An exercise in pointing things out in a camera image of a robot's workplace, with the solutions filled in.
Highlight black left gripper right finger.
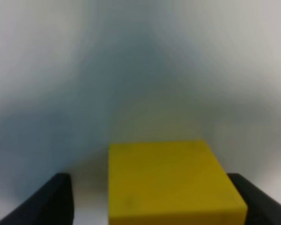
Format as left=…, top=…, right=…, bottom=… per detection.
left=228, top=173, right=281, bottom=225

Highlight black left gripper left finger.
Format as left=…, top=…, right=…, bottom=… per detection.
left=0, top=173, right=74, bottom=225

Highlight yellow block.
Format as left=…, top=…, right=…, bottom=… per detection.
left=108, top=140, right=248, bottom=225

